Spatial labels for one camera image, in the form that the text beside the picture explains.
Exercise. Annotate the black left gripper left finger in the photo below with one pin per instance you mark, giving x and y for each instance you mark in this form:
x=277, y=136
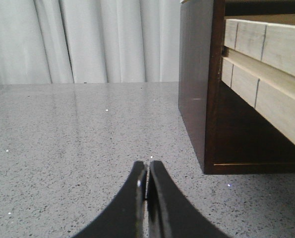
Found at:
x=123, y=217

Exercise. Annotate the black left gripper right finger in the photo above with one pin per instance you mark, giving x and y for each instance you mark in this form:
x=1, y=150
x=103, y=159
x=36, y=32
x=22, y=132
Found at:
x=171, y=215

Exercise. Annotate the wooden drawer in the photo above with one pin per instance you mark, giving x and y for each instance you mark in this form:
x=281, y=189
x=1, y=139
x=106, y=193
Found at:
x=259, y=66

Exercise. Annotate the dark wooden drawer cabinet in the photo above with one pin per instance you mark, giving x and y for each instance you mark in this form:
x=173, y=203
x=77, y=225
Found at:
x=227, y=134

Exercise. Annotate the white pleated curtain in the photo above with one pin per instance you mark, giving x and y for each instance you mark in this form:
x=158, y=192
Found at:
x=88, y=41

